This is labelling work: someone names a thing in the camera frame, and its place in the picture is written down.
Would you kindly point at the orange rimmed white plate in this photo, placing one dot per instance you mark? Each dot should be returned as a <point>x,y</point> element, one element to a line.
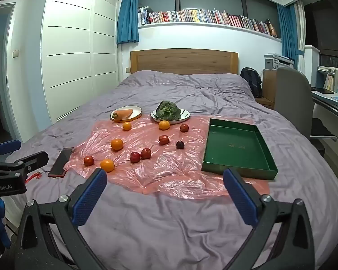
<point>136,111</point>

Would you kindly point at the phone in red case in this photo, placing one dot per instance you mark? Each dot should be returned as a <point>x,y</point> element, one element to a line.
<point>60,163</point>

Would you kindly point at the row of books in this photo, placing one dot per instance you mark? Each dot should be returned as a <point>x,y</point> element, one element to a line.
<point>202,17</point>

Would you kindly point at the black backpack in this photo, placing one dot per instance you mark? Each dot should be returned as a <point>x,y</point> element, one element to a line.
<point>252,83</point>

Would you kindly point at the small orange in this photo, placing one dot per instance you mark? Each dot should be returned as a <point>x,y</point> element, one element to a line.
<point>126,126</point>

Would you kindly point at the light switch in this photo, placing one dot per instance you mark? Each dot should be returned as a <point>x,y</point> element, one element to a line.
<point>15,53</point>

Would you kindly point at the carrot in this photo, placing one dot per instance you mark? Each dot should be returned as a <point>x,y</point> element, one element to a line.
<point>124,114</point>

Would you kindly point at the striped white plate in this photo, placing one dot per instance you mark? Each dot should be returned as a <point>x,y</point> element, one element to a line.
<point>184,115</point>

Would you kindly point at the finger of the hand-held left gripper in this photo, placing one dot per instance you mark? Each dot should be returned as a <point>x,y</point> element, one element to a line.
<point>31,159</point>
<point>9,146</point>

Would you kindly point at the wooden nightstand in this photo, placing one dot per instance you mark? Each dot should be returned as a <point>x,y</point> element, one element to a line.
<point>269,87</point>

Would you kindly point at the white cabinet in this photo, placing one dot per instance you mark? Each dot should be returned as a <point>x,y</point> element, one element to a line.
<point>311,64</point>

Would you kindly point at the green tray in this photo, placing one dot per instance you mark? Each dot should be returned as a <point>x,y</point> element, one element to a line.
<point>236,149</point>

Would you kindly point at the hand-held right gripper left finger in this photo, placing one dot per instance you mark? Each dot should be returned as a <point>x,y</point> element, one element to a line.
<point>91,197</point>

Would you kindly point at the white wall shelf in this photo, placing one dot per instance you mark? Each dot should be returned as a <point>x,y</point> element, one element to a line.
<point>186,24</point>

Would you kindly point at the small red apple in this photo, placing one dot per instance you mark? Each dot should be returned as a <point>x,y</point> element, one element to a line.
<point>88,161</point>
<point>163,139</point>
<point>184,127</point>
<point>145,153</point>
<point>135,157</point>

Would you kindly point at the blue curtain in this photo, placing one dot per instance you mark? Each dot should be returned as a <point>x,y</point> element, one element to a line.
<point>128,17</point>
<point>287,33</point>

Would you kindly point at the green leafy vegetable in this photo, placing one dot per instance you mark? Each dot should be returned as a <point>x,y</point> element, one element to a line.
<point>167,111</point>

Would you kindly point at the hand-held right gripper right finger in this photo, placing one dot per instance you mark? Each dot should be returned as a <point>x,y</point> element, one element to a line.
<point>240,198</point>

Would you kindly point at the white wardrobe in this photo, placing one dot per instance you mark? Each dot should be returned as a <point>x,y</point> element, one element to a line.
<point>73,47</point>

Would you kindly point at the grey chair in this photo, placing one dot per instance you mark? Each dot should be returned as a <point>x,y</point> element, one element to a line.
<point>291,101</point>

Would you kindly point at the pink plastic sheet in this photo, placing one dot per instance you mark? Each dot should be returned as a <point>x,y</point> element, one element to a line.
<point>169,171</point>

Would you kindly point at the dark purple plum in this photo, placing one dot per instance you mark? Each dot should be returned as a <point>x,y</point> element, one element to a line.
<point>180,144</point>

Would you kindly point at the wooden headboard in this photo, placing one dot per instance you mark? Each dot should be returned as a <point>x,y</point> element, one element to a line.
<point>183,60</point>

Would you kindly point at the person's left hand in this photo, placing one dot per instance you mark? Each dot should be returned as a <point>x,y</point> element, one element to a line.
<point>1,222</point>

